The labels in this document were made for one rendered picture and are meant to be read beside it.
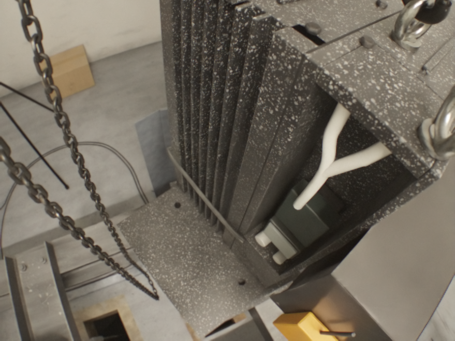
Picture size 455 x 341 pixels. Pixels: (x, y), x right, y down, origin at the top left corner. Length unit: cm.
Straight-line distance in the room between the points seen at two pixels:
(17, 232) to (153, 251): 148
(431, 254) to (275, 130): 25
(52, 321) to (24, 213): 116
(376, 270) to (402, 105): 17
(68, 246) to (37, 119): 160
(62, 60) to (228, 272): 225
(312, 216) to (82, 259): 94
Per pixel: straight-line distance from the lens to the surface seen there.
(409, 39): 38
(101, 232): 122
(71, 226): 36
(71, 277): 149
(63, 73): 254
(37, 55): 26
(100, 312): 187
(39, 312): 127
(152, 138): 102
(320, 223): 49
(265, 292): 92
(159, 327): 178
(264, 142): 39
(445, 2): 34
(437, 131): 27
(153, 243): 90
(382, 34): 37
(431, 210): 42
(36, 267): 130
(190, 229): 91
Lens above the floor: 177
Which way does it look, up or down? 58 degrees down
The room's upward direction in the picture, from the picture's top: 11 degrees clockwise
